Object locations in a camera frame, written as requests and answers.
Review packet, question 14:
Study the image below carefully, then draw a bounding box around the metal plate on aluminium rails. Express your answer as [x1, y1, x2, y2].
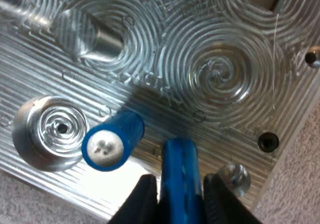
[0, 0, 320, 224]

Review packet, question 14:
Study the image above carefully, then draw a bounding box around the bright blue cylinder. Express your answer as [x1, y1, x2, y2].
[159, 137, 204, 224]
[81, 110, 146, 172]

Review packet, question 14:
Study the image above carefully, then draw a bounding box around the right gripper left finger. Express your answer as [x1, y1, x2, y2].
[106, 174, 160, 224]

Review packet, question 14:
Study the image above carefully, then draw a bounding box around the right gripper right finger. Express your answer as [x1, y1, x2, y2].
[202, 173, 264, 224]

